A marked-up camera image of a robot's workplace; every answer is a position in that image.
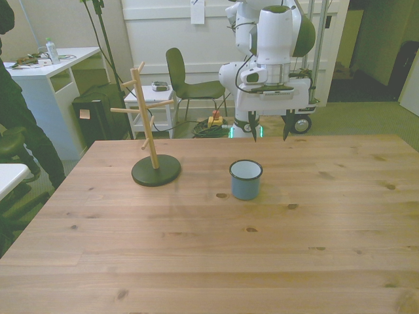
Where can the white desk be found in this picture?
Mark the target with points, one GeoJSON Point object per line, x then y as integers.
{"type": "Point", "coordinates": [49, 85]}

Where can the small grey device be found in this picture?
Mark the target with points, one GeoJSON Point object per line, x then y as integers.
{"type": "Point", "coordinates": [160, 86]}

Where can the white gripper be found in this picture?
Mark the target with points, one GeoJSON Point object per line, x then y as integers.
{"type": "Point", "coordinates": [278, 102]}

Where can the white paper sheet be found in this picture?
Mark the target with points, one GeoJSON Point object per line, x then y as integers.
{"type": "Point", "coordinates": [197, 11]}

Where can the black camera stand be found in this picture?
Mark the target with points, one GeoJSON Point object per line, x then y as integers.
{"type": "Point", "coordinates": [109, 62]}

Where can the blue enamel mug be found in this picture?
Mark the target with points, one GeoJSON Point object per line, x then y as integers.
{"type": "Point", "coordinates": [245, 186]}

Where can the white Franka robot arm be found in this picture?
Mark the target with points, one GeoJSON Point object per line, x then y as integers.
{"type": "Point", "coordinates": [275, 39]}

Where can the person in dark clothes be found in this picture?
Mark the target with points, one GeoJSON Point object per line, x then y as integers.
{"type": "Point", "coordinates": [19, 117]}

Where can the dark shell chair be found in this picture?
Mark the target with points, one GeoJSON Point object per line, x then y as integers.
{"type": "Point", "coordinates": [183, 78]}

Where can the wooden mug tree black base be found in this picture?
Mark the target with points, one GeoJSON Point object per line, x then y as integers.
{"type": "Point", "coordinates": [155, 171]}

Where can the black suitcase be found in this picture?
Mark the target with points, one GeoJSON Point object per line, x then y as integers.
{"type": "Point", "coordinates": [98, 117]}

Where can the white table corner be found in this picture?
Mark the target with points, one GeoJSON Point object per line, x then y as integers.
{"type": "Point", "coordinates": [10, 176]}

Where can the orange sticky note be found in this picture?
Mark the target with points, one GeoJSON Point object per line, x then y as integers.
{"type": "Point", "coordinates": [84, 114]}

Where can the small white side table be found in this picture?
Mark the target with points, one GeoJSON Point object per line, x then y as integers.
{"type": "Point", "coordinates": [160, 98]}

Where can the yellow emergency stop button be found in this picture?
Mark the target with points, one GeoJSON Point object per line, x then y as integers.
{"type": "Point", "coordinates": [215, 119]}

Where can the clutter of small desk items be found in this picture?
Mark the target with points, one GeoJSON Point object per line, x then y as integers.
{"type": "Point", "coordinates": [29, 61]}

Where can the cardboard box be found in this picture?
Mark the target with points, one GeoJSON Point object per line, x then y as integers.
{"type": "Point", "coordinates": [343, 70]}

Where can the wheeled robot cart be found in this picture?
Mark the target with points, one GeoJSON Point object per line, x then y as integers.
{"type": "Point", "coordinates": [302, 124]}

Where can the clear plastic bottle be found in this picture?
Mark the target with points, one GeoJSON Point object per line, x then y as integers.
{"type": "Point", "coordinates": [53, 52]}

